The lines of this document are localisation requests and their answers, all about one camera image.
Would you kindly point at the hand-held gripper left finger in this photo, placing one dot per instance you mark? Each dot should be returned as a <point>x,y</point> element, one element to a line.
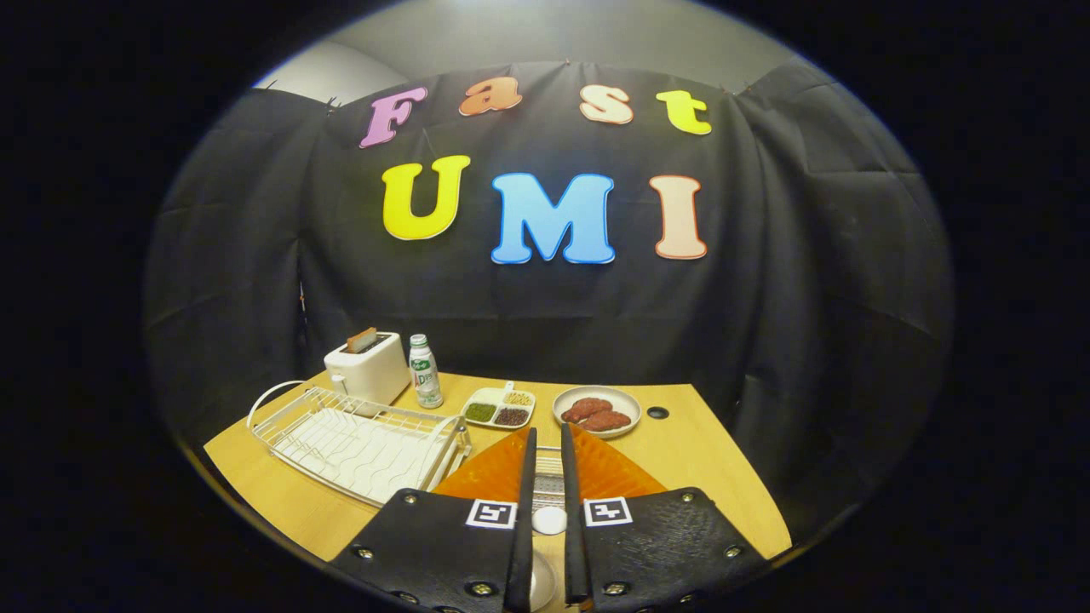
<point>443,545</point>

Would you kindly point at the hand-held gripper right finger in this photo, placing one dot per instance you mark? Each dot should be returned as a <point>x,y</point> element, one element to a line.
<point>664,545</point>

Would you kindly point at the beige round plate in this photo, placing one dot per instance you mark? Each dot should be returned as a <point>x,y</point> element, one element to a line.
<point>545,583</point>

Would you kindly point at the divided dish of beans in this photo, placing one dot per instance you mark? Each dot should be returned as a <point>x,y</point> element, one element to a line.
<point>498,409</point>

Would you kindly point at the beige plate with meat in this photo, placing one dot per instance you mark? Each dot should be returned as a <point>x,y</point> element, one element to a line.
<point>626,400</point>

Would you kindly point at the brown meat piece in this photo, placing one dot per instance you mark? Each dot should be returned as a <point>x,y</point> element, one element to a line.
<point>609,421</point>
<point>586,409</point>

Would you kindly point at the white and green bottle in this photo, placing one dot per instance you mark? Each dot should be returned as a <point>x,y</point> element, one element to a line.
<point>425,375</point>

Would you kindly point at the white toaster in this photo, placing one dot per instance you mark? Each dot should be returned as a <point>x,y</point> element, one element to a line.
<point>375,375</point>

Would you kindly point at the brown toast slice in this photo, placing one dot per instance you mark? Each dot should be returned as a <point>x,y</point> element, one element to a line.
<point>362,340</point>

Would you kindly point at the black backdrop cloth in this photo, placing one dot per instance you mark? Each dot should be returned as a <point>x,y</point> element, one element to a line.
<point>766,298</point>

